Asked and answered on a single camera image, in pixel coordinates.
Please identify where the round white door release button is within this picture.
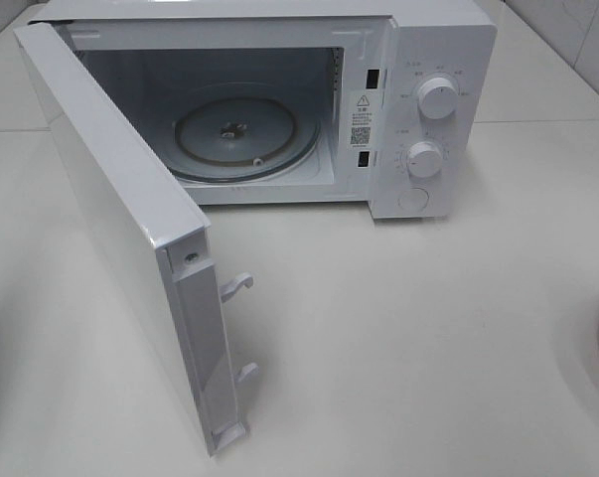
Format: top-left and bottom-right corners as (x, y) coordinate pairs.
(398, 188), (429, 217)

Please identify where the white microwave oven body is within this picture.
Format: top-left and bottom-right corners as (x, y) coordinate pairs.
(24, 1), (497, 220)

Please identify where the glass microwave turntable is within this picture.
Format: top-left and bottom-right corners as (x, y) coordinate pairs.
(161, 82), (321, 184)

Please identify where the white microwave knob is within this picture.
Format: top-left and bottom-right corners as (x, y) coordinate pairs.
(406, 141), (444, 179)
(415, 74), (459, 120)

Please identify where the white microwave door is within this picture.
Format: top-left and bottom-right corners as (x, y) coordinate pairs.
(15, 23), (257, 455)

